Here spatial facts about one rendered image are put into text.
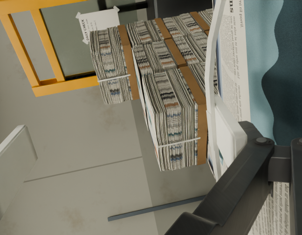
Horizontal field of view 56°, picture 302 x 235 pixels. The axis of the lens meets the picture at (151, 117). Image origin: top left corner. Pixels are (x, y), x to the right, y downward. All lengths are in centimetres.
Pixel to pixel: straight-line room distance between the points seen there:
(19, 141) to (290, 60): 18
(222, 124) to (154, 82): 109
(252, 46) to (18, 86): 372
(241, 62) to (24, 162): 17
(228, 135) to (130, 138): 324
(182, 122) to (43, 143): 260
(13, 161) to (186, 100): 98
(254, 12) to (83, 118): 335
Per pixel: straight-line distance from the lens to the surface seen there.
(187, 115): 115
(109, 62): 163
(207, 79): 19
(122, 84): 172
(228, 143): 17
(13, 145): 20
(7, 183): 19
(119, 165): 337
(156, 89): 122
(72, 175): 345
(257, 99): 22
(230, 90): 27
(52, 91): 238
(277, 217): 24
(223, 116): 18
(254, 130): 18
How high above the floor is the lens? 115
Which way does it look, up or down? 4 degrees down
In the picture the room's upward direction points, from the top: 102 degrees counter-clockwise
